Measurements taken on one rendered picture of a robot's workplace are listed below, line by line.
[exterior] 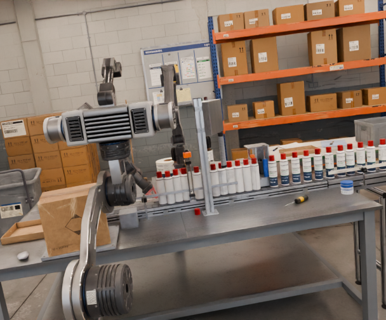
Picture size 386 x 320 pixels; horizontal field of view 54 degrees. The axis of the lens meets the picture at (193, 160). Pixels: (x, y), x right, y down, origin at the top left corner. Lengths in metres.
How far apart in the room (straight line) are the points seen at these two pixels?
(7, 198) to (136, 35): 3.67
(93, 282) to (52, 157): 4.40
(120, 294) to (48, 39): 6.19
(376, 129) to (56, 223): 2.91
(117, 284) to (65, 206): 0.65
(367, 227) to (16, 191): 3.38
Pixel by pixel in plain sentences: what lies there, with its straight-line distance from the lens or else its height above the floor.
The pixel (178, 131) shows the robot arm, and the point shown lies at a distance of 2.31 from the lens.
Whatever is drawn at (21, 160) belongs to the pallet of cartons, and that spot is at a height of 0.81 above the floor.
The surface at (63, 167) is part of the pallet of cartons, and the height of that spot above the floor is 0.63.
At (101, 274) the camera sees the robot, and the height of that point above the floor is 0.96.
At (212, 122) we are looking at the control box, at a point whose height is 1.36.
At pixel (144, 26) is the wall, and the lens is 6.86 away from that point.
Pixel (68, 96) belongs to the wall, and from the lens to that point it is 7.13.
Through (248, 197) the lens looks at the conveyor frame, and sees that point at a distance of 2.39.
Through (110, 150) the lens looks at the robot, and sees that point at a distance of 1.74.
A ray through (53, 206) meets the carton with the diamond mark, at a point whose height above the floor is 1.09.
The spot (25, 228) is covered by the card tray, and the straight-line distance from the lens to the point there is 2.62.
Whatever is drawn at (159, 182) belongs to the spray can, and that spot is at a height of 1.02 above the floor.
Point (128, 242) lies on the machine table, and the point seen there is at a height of 0.83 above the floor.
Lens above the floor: 1.58
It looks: 11 degrees down
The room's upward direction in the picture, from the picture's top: 7 degrees counter-clockwise
